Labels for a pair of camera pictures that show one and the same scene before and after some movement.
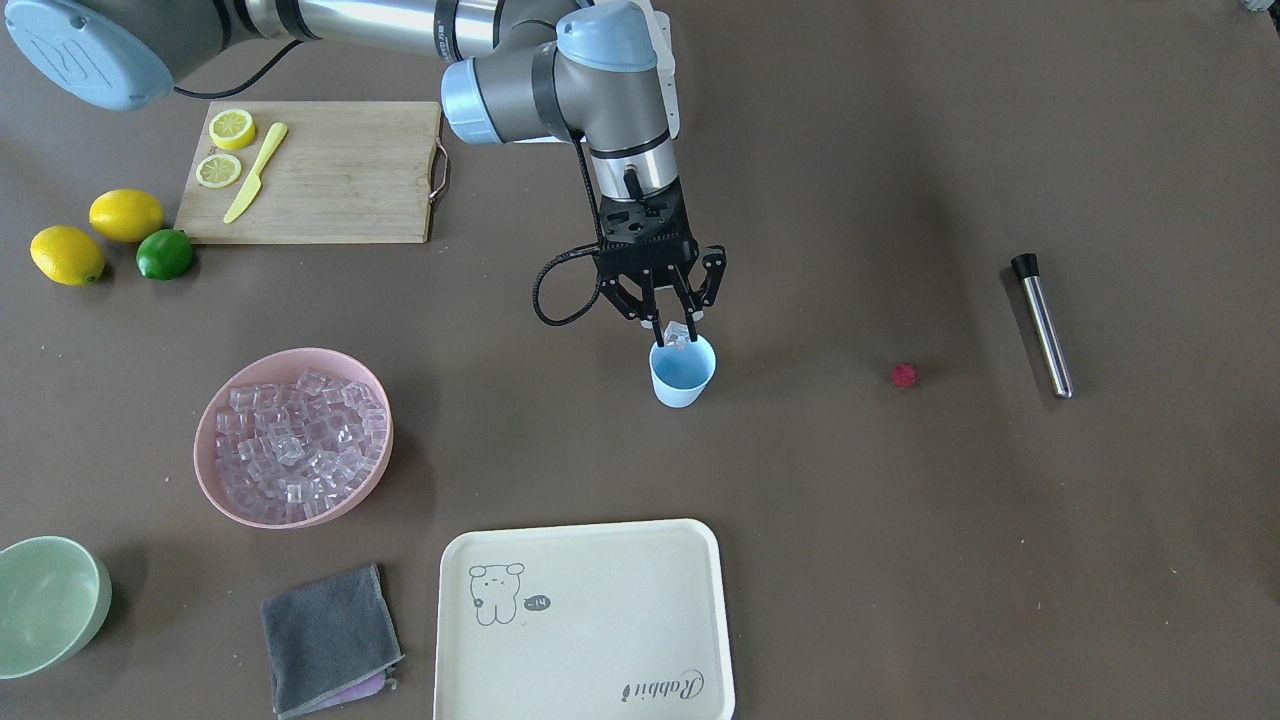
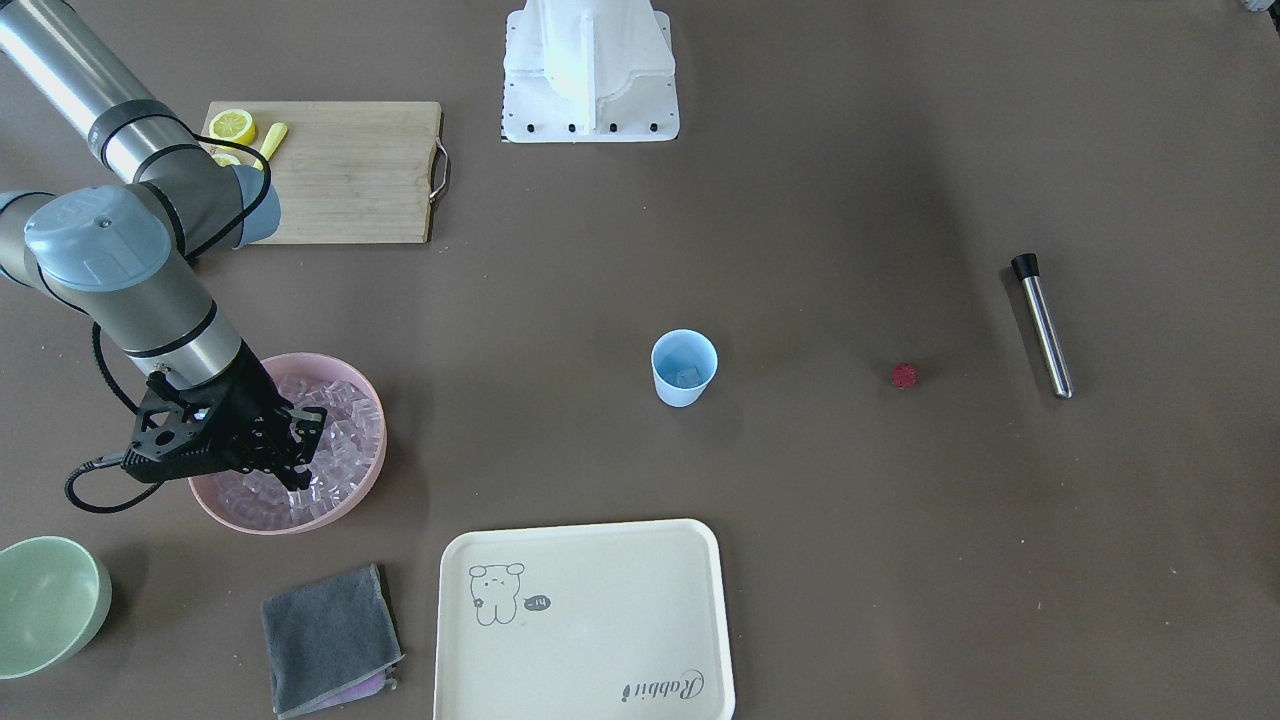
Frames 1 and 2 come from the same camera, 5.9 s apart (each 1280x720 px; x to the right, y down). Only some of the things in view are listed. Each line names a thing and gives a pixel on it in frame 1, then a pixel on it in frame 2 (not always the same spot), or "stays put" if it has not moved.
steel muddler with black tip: x=1026 y=265 stays put
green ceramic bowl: x=54 y=594 stays put
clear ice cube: x=676 y=334 to x=687 y=377
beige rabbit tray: x=625 y=620 stays put
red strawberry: x=904 y=375 stays put
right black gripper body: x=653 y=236 to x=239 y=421
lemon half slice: x=232 y=129 stays put
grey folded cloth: x=330 y=642 stays put
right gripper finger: x=655 y=324 to x=296 y=476
